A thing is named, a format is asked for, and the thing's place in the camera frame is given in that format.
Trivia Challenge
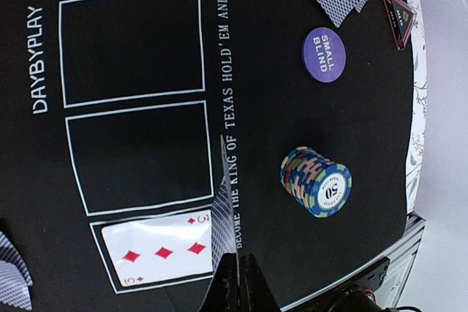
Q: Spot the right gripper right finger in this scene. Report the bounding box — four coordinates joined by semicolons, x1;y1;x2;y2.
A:
243;254;280;312

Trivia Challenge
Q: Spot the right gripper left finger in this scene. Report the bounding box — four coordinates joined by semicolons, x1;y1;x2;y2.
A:
198;253;238;312

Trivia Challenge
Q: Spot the three of diamonds card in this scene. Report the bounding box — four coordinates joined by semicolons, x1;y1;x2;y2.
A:
102;210;212;287

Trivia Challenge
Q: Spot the blue white chip stack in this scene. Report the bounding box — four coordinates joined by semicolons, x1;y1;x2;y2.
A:
280;146;352;218

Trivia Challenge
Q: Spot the purple small blind button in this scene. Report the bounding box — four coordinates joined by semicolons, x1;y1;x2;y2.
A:
301;27;347;83

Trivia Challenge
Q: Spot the triangular all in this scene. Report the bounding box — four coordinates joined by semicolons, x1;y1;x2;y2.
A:
383;0;417;50

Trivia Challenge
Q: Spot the floral tablecloth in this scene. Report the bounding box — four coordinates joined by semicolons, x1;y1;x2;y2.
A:
406;0;428;213

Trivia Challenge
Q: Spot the black poker mat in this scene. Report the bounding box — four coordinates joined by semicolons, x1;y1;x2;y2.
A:
1;0;413;311

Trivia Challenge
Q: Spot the aluminium front rail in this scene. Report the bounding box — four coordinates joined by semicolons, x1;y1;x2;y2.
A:
375;212;426;308

